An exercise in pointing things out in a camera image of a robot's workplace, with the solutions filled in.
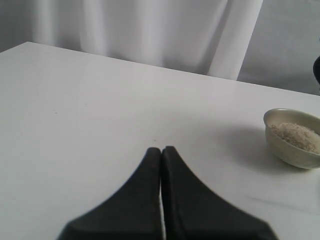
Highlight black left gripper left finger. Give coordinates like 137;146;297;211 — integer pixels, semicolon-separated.
58;147;163;240

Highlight white backdrop curtain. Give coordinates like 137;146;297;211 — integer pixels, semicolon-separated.
0;0;320;96

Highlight small cream ceramic bowl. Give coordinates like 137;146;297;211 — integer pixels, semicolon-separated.
263;108;320;170

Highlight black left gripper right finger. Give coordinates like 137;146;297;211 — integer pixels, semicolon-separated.
161;146;278;240

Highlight white rice grains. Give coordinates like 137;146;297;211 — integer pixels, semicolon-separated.
271;122;320;155

